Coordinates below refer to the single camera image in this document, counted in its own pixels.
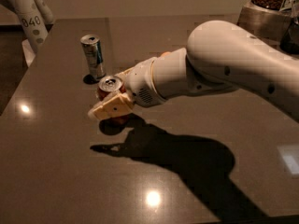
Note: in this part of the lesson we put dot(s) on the silver blue energy drink can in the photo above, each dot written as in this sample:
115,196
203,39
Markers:
92,49

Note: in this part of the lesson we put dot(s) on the white numbered robot leg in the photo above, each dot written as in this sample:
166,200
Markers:
34,16

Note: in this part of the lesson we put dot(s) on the orange fruit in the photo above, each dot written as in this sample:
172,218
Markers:
165,53

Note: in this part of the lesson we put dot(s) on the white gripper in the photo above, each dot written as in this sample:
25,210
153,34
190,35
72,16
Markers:
140,82

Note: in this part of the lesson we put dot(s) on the metal dispenser base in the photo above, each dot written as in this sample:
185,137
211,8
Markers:
263,22

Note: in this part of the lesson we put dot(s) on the red coke can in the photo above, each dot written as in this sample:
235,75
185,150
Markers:
106,86

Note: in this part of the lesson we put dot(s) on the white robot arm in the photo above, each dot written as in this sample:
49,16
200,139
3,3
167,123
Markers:
219,57

